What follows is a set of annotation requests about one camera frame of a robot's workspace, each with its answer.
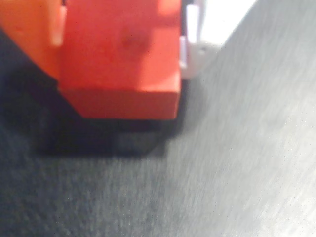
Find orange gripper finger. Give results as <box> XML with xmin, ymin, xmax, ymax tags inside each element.
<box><xmin>0</xmin><ymin>0</ymin><xmax>67</xmax><ymax>83</ymax></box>

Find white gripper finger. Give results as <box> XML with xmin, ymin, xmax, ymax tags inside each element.
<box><xmin>179</xmin><ymin>0</ymin><xmax>257</xmax><ymax>79</ymax></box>

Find red cube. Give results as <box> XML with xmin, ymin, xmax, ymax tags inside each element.
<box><xmin>58</xmin><ymin>0</ymin><xmax>182</xmax><ymax>121</ymax></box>

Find black felt mat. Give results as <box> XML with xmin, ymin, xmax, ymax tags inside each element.
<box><xmin>0</xmin><ymin>0</ymin><xmax>316</xmax><ymax>237</ymax></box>

